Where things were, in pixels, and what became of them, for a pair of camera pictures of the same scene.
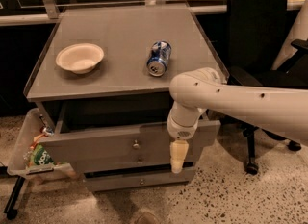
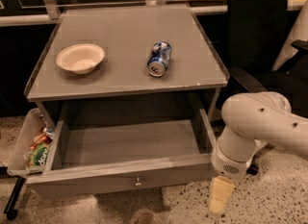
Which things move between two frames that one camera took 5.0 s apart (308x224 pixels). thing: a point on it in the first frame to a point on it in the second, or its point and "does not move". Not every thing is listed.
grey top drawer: [115, 130] to [129, 155]
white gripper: [179, 131] to [227, 163]
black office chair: [258, 51] does not move
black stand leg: [9, 210] does not move
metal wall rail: [293, 4] does not move
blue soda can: [159, 58] does not move
